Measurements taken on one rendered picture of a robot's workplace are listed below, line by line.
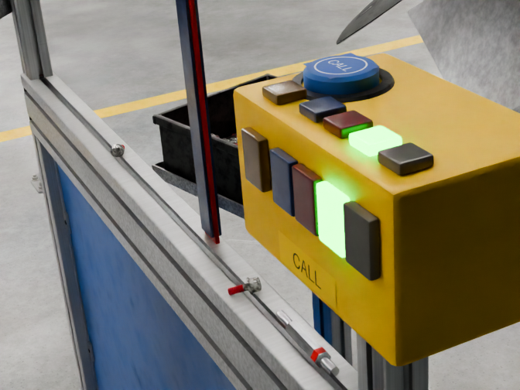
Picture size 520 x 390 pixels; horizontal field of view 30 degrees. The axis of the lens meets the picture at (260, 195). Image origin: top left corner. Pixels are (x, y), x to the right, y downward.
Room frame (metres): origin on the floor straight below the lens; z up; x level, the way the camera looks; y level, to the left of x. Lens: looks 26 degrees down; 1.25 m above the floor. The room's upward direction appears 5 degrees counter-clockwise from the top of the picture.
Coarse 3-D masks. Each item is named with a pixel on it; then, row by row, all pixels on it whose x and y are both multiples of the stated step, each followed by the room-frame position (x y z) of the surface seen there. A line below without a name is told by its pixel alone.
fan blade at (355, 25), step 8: (376, 0) 0.98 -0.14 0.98; (384, 0) 0.94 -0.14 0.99; (392, 0) 0.92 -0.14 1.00; (400, 0) 0.90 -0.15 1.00; (376, 8) 0.94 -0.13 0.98; (384, 8) 0.92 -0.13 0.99; (368, 16) 0.93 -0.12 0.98; (376, 16) 0.91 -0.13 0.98; (352, 24) 0.95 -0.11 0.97; (360, 24) 0.92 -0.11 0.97; (368, 24) 0.91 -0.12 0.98; (344, 32) 0.94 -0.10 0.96; (352, 32) 0.91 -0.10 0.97; (344, 40) 0.92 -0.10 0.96
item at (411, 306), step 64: (384, 64) 0.51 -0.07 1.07; (256, 128) 0.47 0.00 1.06; (320, 128) 0.43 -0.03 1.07; (448, 128) 0.41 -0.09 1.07; (512, 128) 0.41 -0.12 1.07; (256, 192) 0.48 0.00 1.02; (384, 192) 0.36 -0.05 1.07; (448, 192) 0.36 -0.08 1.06; (512, 192) 0.38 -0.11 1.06; (320, 256) 0.41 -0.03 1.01; (384, 256) 0.36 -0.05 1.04; (448, 256) 0.36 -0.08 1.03; (512, 256) 0.38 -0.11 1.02; (384, 320) 0.36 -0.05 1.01; (448, 320) 0.36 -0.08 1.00; (512, 320) 0.38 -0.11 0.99
